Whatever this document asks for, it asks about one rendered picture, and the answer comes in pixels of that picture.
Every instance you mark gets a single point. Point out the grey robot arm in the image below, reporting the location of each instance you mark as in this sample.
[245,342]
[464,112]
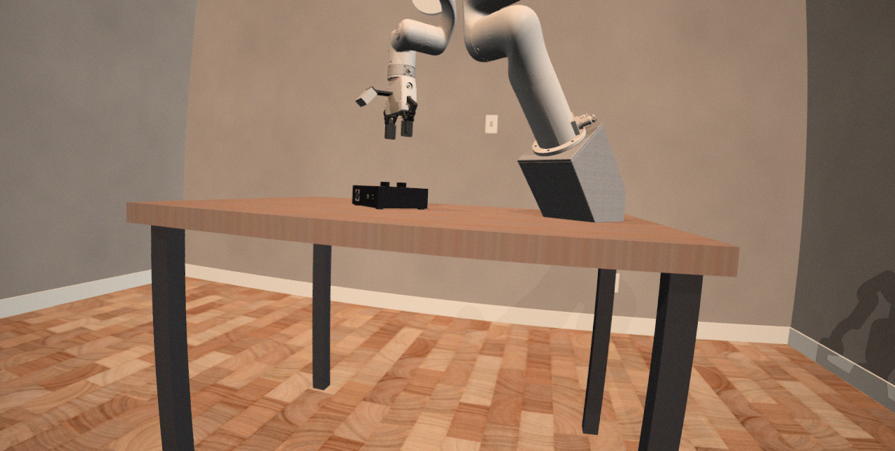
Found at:
[490,34]

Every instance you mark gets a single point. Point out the black lighting desk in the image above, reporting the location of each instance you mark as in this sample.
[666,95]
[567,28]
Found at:
[392,197]

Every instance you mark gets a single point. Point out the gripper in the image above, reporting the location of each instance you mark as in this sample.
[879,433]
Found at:
[404,92]

